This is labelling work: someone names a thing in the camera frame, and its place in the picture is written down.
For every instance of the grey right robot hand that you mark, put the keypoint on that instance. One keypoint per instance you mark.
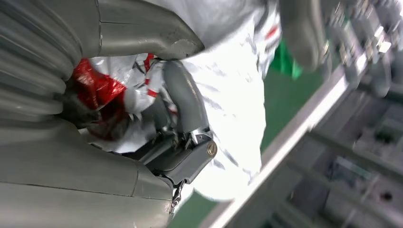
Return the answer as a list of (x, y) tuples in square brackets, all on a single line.
[(78, 188)]

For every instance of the green conveyor belt machine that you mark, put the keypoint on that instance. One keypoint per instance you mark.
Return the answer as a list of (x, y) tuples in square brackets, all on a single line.
[(330, 151)]

